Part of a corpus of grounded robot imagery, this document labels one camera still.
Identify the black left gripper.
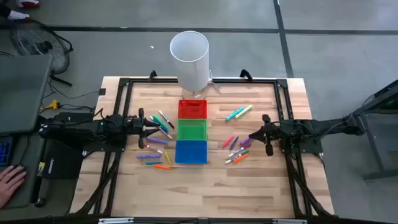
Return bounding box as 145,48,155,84
126,108,160,149

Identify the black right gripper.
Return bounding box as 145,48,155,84
249,114,282,157

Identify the blue cap white marker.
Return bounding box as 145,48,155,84
149,116,169,134

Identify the green highlighter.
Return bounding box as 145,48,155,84
152,114,170,131

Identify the red cap white marker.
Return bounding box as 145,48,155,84
144,143,164,154
157,126,174,140

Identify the black cap white marker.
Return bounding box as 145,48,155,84
158,110,175,129

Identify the yellow-green highlighter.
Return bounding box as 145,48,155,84
234,104,254,119

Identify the green cap white marker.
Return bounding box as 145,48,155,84
224,150,250,165

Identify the pink highlighter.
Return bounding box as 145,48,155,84
221,134,235,149

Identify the teal highlighter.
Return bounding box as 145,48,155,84
225,106,245,121

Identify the green plastic basket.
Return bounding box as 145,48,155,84
176,119,208,141

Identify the red plastic basket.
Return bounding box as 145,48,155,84
177,99,208,120

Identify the blue plastic basket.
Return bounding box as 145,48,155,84
174,139,208,165

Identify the crumpled clear plastic wrap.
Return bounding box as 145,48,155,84
207,70,222,94

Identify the black control box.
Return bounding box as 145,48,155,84
55,111,95,124

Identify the white cylindrical bucket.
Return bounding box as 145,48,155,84
169,30,215,101

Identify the black box white lettering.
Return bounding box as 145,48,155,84
42,148,85,180

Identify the grey side desk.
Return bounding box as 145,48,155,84
0,130,47,209

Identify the dark metal stand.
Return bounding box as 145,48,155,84
343,79,398,181

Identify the black rod-shaped device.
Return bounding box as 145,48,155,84
30,175,47,208

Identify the large grey flat panel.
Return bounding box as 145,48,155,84
0,55,53,134

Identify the black floor fan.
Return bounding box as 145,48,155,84
9,19,75,88

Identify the black backlit keyboard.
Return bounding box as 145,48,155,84
0,136,13,167

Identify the person's hand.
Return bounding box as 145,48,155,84
0,164,27,209

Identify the person's foot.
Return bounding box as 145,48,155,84
0,4,31,22
17,0,40,9

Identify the black metal rig frame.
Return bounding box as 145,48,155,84
70,70,336,224

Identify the black floor cable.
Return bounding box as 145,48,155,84
43,76,101,101

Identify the silver aluminium bracket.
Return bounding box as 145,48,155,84
98,217,134,224
272,218,308,224

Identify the yellow power cable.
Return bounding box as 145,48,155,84
39,99,62,111

